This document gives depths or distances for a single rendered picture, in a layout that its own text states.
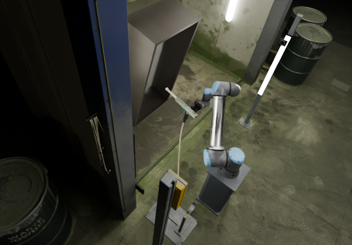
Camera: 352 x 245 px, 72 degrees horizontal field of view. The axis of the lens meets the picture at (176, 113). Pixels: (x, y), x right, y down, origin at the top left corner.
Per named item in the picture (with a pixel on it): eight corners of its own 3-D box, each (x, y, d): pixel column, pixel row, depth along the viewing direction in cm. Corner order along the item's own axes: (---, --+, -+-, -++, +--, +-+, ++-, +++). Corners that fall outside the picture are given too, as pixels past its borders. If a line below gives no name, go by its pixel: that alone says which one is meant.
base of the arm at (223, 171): (242, 168, 230) (245, 163, 223) (232, 182, 219) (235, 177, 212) (225, 157, 237) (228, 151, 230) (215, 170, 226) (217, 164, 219)
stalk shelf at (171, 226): (145, 216, 179) (145, 216, 178) (165, 195, 192) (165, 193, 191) (177, 247, 168) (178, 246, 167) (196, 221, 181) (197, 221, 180)
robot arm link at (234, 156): (241, 172, 216) (248, 162, 203) (222, 171, 215) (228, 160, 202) (238, 157, 227) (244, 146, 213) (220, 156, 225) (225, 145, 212)
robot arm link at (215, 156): (225, 169, 207) (232, 81, 203) (205, 168, 206) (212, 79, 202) (220, 165, 222) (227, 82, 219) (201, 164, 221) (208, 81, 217)
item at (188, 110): (193, 128, 262) (198, 113, 246) (189, 130, 259) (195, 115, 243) (164, 100, 283) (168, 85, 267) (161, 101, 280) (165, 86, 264)
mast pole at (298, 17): (243, 122, 355) (296, 14, 234) (245, 121, 358) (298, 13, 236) (246, 124, 354) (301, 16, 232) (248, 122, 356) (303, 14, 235)
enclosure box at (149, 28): (112, 107, 279) (121, 17, 183) (147, 82, 313) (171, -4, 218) (134, 127, 272) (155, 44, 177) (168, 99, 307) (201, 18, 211)
